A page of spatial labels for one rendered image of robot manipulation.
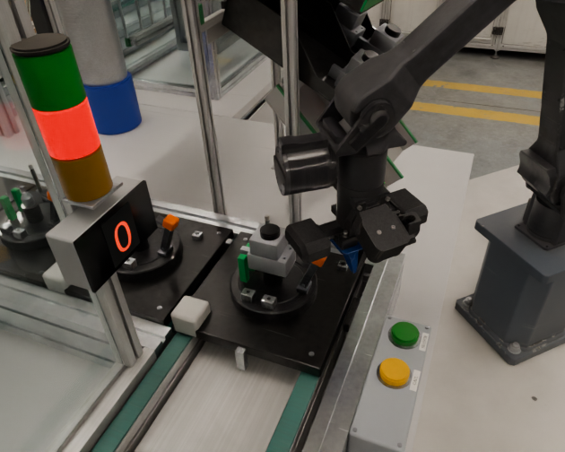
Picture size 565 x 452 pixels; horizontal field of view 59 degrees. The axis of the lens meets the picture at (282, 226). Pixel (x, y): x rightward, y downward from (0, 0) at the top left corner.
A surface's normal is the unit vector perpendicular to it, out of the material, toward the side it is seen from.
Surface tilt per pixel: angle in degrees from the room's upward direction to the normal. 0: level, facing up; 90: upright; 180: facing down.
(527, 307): 90
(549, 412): 0
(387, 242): 23
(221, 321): 0
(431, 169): 0
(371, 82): 29
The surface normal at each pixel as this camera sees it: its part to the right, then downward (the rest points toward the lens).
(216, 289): -0.04, -0.79
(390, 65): -0.51, -0.60
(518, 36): -0.37, 0.58
